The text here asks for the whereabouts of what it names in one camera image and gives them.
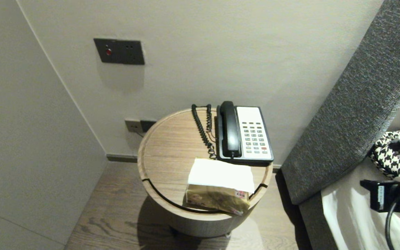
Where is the gold tissue box white tissue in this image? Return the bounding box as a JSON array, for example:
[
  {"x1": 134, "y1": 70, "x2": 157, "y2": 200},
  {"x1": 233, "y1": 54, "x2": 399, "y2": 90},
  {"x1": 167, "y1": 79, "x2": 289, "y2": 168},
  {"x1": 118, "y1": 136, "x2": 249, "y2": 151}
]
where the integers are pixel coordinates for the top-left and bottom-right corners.
[{"x1": 185, "y1": 158, "x2": 256, "y2": 216}]

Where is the black white houndstooth pillow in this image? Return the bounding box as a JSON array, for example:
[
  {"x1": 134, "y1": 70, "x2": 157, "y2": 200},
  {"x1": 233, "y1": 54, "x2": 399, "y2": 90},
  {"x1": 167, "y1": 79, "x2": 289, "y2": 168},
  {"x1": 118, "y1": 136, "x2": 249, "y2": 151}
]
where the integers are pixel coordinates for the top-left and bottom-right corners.
[{"x1": 369, "y1": 129, "x2": 400, "y2": 179}]

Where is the grey fabric bed base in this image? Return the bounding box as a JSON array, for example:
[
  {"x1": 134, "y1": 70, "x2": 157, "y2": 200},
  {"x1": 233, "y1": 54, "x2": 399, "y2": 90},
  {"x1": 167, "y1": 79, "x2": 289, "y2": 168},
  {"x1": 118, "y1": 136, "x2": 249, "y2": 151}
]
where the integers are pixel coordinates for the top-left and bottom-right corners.
[{"x1": 298, "y1": 193, "x2": 338, "y2": 250}]

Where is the grey fabric headboard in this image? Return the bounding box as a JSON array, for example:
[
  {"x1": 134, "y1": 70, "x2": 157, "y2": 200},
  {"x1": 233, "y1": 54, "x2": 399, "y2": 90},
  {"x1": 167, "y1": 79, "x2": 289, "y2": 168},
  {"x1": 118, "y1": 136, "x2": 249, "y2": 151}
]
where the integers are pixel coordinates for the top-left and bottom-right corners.
[{"x1": 281, "y1": 0, "x2": 400, "y2": 205}]

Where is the white and black telephone base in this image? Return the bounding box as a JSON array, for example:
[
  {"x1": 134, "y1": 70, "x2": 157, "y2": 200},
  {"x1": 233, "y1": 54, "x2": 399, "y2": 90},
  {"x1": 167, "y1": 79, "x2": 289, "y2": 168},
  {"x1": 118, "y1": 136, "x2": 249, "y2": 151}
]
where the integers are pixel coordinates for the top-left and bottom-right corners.
[{"x1": 215, "y1": 106, "x2": 274, "y2": 163}]

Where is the black telephone handset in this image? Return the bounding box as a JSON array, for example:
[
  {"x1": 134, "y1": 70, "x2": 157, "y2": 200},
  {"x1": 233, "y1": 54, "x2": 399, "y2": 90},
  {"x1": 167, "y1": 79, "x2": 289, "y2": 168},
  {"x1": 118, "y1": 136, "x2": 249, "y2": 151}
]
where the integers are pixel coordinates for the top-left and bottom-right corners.
[{"x1": 219, "y1": 101, "x2": 241, "y2": 158}]

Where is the round wooden side table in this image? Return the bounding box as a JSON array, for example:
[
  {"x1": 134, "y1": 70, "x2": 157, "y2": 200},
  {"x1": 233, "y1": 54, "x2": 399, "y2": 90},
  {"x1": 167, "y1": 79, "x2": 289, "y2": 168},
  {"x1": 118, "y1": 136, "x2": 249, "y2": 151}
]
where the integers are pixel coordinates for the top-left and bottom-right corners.
[{"x1": 137, "y1": 108, "x2": 273, "y2": 240}]

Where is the black coiled telephone cord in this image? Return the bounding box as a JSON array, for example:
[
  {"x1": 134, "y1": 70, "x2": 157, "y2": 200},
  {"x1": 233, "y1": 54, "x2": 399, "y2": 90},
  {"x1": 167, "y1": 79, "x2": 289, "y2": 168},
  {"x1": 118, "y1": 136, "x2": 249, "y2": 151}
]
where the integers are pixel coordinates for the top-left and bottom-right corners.
[{"x1": 191, "y1": 104, "x2": 218, "y2": 160}]

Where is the black wall socket plate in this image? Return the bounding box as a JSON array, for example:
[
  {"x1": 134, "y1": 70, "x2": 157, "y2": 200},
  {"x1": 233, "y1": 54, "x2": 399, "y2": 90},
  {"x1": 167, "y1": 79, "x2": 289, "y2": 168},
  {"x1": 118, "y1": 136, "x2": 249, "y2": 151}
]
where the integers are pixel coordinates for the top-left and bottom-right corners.
[{"x1": 140, "y1": 120, "x2": 157, "y2": 133}]

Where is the grey wall socket plate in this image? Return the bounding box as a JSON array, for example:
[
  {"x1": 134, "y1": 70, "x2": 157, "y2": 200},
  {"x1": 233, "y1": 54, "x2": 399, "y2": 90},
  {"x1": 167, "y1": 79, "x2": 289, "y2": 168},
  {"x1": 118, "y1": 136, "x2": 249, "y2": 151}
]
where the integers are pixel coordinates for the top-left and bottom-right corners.
[{"x1": 125, "y1": 119, "x2": 141, "y2": 133}]

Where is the dark wall switch panel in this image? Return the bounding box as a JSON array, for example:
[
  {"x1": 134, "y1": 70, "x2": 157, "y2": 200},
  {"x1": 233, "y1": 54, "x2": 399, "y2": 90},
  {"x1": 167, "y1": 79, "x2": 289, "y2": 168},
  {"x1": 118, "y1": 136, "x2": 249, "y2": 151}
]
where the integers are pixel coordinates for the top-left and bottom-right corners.
[{"x1": 93, "y1": 38, "x2": 145, "y2": 66}]

